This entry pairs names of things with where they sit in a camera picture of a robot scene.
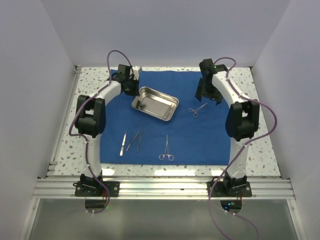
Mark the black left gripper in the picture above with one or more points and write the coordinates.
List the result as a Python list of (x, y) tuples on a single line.
[(135, 91)]

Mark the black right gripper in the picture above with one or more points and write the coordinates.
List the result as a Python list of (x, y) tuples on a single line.
[(216, 96)]

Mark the steel hemostat clamp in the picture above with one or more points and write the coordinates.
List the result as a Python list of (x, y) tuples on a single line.
[(196, 110), (166, 153)]

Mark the stainless steel tray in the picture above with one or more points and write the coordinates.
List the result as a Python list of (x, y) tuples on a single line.
[(155, 103)]

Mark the blue surgical cloth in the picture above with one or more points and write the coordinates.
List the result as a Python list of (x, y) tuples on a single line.
[(192, 140)]

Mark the wide steel tweezers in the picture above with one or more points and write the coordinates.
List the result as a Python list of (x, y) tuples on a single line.
[(123, 145)]

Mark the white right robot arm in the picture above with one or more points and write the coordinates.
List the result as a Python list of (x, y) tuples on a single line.
[(242, 122)]

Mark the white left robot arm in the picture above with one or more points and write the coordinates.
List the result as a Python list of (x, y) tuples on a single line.
[(90, 121)]

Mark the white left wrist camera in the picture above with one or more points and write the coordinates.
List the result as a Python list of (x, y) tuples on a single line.
[(136, 72)]

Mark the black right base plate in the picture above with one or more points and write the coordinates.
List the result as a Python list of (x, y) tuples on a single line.
[(230, 187)]

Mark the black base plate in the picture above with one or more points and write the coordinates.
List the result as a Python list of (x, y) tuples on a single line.
[(230, 187), (91, 188)]

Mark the aluminium left side rail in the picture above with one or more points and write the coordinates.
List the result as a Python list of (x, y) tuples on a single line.
[(66, 110)]

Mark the aluminium rail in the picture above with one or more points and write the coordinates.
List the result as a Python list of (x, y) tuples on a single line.
[(164, 188), (66, 110)]

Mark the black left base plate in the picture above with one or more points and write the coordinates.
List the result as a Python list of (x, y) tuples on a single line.
[(91, 188)]

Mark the aluminium front rail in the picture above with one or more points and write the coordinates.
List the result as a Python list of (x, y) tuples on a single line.
[(164, 188)]

